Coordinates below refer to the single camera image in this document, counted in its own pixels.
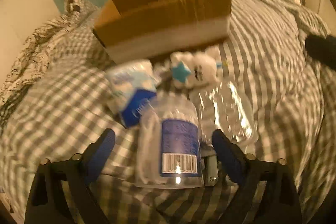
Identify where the clear plastic bottle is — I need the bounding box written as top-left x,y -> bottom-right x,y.
189,79 -> 259,148

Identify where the clear bottle blue label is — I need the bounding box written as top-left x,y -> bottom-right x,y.
135,95 -> 203,189

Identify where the white cloud plush blue star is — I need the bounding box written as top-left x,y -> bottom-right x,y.
170,46 -> 223,89

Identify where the brown cardboard box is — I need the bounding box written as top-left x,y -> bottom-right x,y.
92,0 -> 232,64

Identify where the blue white tissue pack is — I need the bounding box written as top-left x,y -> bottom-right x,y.
105,59 -> 157,128

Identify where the floral white blanket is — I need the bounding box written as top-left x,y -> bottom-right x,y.
1,12 -> 80,106

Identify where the patterned pillow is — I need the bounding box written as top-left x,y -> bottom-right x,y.
64,0 -> 98,15

